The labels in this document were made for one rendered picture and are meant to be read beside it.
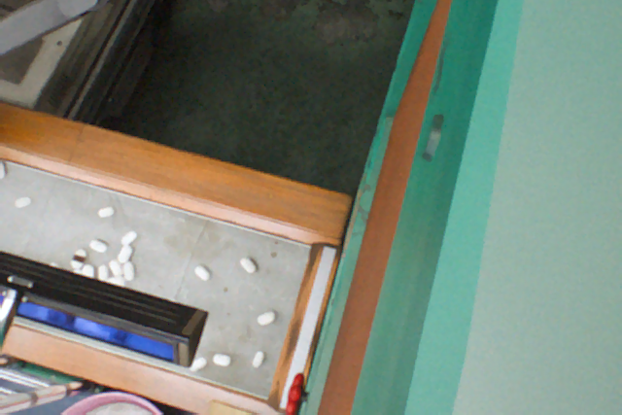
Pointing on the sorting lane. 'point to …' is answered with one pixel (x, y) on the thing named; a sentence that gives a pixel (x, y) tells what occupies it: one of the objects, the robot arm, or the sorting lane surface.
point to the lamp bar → (105, 311)
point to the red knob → (296, 395)
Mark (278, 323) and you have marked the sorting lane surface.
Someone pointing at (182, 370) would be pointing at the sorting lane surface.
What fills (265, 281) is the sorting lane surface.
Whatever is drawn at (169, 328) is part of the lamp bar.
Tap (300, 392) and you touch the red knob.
